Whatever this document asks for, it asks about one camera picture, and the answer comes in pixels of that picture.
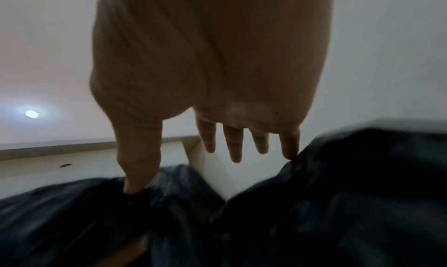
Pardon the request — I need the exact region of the person's right hand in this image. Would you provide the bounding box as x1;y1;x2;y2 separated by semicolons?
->
91;0;334;195

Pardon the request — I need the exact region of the black garbage bag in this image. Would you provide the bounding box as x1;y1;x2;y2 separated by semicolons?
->
0;117;447;267

